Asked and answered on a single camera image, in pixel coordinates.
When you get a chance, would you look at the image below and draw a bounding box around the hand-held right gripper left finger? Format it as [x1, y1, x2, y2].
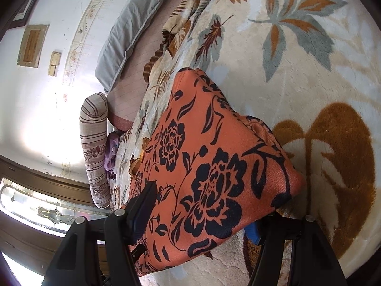
[42, 181, 158, 286]

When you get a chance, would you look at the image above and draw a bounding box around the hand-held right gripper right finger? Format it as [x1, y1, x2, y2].
[244, 213, 349, 286]

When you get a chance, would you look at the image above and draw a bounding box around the orange black floral pillow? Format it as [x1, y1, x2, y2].
[128, 68, 306, 277]

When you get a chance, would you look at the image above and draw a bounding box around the purple cloth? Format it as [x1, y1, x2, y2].
[104, 131, 120, 180]

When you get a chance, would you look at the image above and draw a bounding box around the striped floral bolster pillow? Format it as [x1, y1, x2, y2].
[79, 92, 112, 209]

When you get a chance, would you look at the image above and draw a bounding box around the decorated glass pane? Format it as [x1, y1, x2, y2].
[0, 177, 111, 239]

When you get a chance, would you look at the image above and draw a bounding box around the pink mattress sheet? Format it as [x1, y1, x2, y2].
[105, 0, 192, 132]

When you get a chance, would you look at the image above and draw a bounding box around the cream leaf-printed plush blanket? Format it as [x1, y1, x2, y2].
[111, 0, 381, 286]

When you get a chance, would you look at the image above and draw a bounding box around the grey folded quilt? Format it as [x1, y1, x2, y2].
[95, 0, 183, 94]

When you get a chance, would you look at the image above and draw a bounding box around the brown wooden door frame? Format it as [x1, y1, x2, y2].
[0, 154, 108, 275]

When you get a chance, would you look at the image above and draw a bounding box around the beige wall switch plate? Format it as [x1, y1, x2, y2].
[48, 51, 63, 77]

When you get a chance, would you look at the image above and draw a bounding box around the wooden wall panel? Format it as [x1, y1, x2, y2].
[16, 24, 50, 69]

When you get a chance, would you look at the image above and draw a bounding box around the dark picture frame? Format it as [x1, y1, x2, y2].
[6, 0, 40, 28]

